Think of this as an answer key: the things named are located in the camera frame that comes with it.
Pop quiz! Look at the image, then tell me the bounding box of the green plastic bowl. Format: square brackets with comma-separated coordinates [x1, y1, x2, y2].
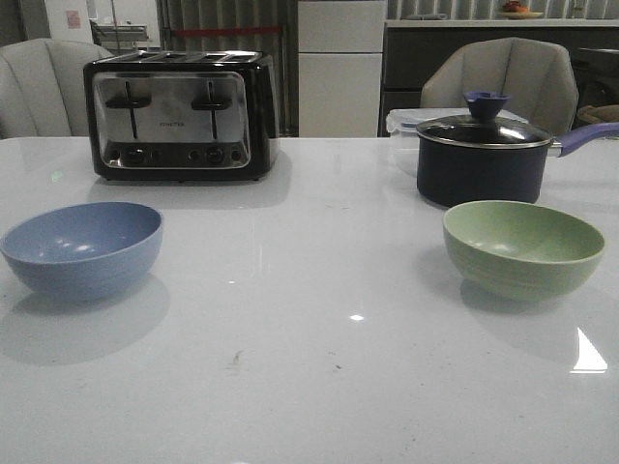
[443, 200, 605, 302]

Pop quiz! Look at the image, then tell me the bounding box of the white refrigerator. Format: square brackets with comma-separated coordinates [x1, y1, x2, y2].
[298, 1, 387, 138]

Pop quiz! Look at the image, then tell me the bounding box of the grey chair on right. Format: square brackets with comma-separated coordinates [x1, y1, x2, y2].
[420, 37, 578, 135]

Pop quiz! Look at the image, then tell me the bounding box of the grey chair on left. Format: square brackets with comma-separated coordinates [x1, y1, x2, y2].
[1, 39, 111, 139]

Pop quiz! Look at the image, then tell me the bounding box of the blue plastic bowl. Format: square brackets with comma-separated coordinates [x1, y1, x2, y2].
[1, 201, 163, 302]

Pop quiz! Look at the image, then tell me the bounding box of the fruit bowl on counter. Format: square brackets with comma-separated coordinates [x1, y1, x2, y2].
[497, 1, 544, 20]

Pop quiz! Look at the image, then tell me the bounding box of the grey chair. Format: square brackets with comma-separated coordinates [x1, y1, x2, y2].
[420, 37, 578, 135]
[1, 39, 111, 139]

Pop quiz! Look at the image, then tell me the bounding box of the dark blue saucepan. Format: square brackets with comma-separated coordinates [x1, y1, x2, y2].
[417, 123, 618, 207]

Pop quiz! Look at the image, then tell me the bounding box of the clear plastic food container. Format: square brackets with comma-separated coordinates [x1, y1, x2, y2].
[386, 107, 529, 178]

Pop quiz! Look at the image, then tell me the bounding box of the black and chrome toaster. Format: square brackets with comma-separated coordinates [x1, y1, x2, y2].
[83, 50, 280, 181]

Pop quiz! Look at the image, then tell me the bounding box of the glass pot lid blue knob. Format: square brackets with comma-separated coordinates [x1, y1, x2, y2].
[416, 91, 551, 149]

